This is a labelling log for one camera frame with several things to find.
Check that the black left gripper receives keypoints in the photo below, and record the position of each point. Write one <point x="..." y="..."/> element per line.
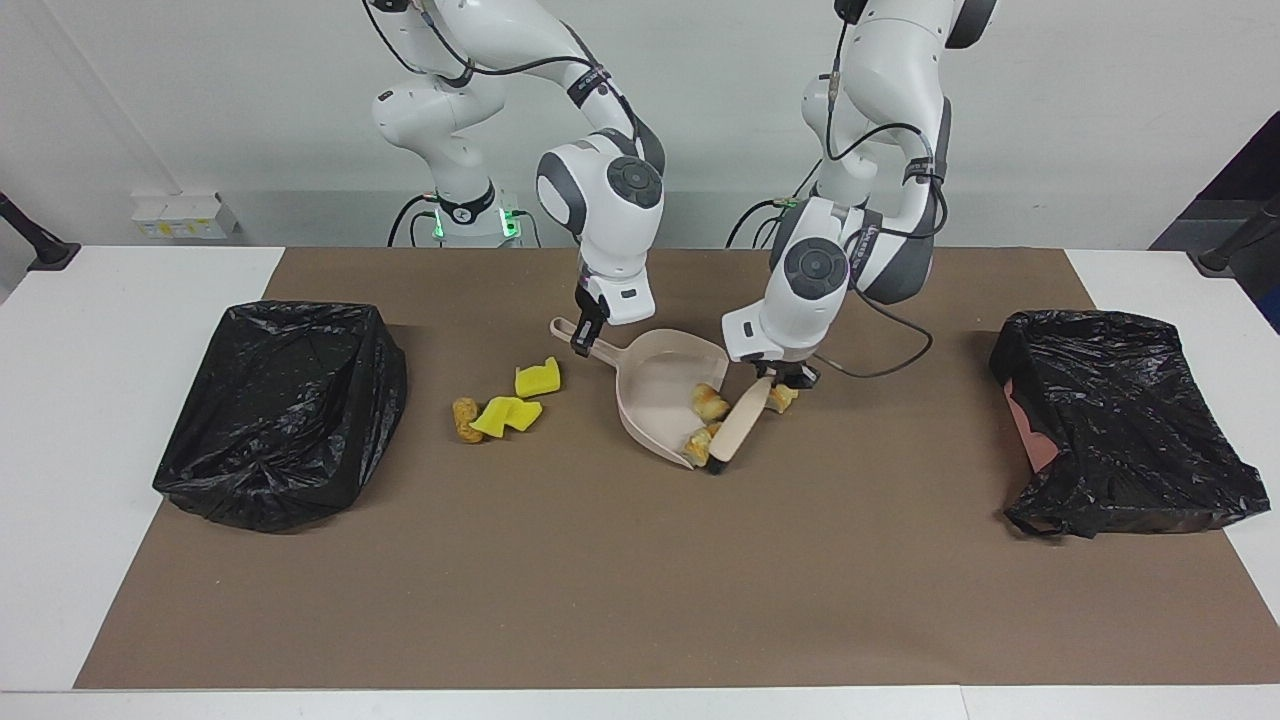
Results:
<point x="795" y="368"/>

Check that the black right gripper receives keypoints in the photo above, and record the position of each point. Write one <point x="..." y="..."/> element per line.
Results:
<point x="592" y="312"/>

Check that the beige hand brush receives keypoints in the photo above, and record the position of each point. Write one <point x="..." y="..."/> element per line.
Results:
<point x="740" y="425"/>

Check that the beige plastic dustpan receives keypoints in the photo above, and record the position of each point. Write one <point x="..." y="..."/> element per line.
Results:
<point x="650" y="390"/>

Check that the orange striped croissant piece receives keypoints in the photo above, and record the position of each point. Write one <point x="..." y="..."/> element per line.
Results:
<point x="698" y="443"/>

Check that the yellow green sponge piece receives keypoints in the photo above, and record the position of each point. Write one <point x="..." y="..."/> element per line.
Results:
<point x="493" y="418"/>

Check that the brown cork lump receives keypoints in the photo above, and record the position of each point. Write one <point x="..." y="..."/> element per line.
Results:
<point x="466" y="420"/>

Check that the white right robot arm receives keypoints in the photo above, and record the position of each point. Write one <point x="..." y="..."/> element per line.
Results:
<point x="610" y="230"/>

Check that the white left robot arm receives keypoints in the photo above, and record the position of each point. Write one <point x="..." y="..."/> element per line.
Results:
<point x="815" y="290"/>

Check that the pink bin rim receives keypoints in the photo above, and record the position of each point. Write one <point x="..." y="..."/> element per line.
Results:
<point x="1030" y="430"/>

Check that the black trash bag pink bin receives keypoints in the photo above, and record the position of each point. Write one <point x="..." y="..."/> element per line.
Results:
<point x="1130" y="430"/>

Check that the brown table mat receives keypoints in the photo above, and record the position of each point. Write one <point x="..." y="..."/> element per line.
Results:
<point x="600" y="580"/>

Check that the dark cabinet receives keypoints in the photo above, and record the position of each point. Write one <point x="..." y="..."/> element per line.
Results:
<point x="1250" y="180"/>

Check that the white wall socket box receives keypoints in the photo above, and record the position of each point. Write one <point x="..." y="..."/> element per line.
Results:
<point x="185" y="220"/>

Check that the black camera stand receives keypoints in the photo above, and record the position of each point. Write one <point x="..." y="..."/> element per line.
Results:
<point x="1225" y="258"/>
<point x="45" y="250"/>

